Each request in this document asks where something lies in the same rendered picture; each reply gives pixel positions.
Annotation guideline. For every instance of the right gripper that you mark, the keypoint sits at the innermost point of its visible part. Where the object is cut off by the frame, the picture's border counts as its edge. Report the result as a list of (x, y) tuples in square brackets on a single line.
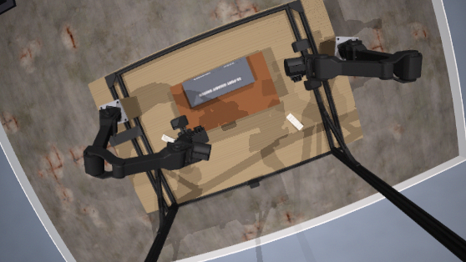
[(303, 45)]

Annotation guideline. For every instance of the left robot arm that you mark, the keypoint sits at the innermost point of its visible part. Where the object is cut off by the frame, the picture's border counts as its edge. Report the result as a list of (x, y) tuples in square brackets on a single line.
[(171, 157)]

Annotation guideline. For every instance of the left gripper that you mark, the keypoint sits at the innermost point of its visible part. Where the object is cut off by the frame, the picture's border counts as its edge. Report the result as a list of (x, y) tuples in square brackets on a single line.
[(181, 123)]

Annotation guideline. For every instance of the dark brown low bench with grey legs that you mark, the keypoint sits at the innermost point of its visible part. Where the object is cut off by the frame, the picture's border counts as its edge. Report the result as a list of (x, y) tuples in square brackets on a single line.
[(231, 106)]

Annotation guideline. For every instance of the grey network switch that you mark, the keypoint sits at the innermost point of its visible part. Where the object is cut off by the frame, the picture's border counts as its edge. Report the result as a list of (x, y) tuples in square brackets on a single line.
[(218, 81)]

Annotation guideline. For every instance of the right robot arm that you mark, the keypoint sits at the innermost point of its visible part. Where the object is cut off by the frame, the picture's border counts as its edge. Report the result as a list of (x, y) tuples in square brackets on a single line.
[(378, 64)]

